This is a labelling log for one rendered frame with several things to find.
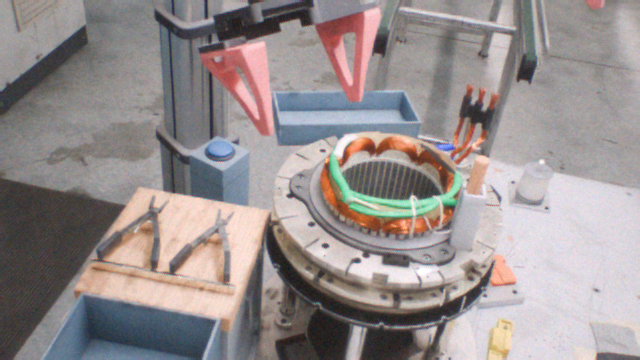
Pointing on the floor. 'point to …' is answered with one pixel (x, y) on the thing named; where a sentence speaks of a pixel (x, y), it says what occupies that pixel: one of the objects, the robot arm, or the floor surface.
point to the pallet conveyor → (529, 40)
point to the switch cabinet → (36, 42)
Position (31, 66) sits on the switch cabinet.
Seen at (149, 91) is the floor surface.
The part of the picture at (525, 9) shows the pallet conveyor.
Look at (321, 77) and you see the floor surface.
